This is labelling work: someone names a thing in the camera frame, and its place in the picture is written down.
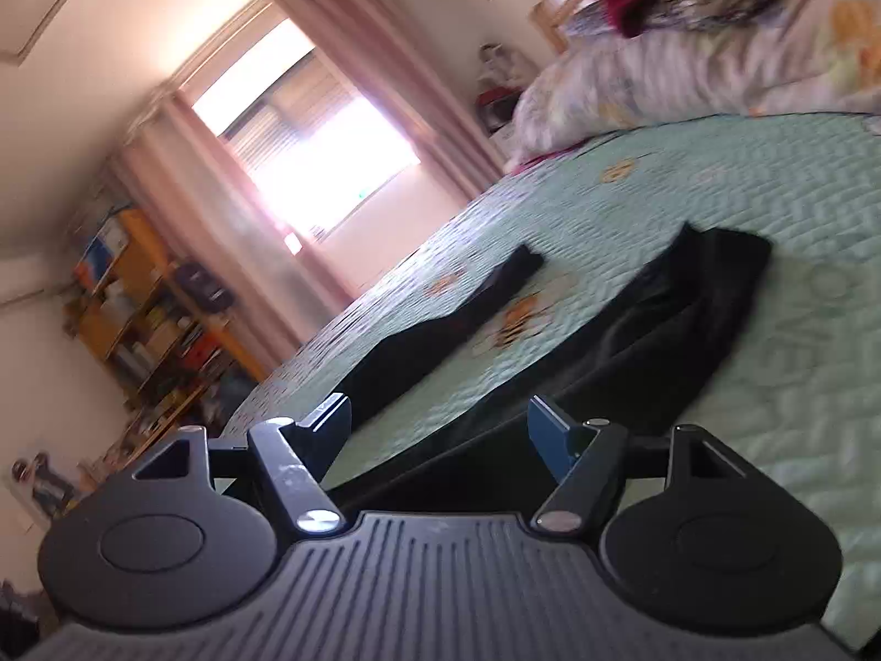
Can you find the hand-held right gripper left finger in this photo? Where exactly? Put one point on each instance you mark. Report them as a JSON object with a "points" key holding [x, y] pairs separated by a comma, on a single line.
{"points": [[330, 430]]}

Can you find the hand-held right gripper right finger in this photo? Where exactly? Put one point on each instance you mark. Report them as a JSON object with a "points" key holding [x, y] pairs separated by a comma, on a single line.
{"points": [[550, 437]]}

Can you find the black pants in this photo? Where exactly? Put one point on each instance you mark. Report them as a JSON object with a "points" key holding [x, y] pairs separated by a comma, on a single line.
{"points": [[688, 310]]}

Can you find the blue bag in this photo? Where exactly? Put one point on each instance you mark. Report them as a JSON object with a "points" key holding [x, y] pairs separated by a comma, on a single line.
{"points": [[234, 385]]}

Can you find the navy hanging bag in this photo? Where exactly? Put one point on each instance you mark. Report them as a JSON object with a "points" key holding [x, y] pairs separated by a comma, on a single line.
{"points": [[203, 286]]}

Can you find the pink curtain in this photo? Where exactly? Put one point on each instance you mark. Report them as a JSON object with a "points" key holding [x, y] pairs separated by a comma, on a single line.
{"points": [[413, 82], [227, 220]]}

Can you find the green bee-print quilt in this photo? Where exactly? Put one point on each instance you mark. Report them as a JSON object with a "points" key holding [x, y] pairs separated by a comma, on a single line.
{"points": [[791, 427]]}

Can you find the wooden bookshelf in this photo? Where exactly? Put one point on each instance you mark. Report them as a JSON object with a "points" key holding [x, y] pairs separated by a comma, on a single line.
{"points": [[144, 234]]}

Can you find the blue and white box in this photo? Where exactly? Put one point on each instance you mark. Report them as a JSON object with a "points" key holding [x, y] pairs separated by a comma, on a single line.
{"points": [[103, 248]]}

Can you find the window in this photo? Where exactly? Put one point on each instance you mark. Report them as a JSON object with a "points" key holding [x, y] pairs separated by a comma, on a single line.
{"points": [[310, 131]]}

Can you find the white floral duvet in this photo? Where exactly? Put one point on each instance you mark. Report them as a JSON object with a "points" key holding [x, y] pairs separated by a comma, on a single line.
{"points": [[688, 69]]}

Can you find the square ceiling light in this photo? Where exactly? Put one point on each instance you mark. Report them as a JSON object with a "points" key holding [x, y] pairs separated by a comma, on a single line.
{"points": [[27, 0]]}

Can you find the wall poster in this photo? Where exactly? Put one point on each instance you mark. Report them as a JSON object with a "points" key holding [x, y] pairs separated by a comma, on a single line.
{"points": [[45, 489]]}

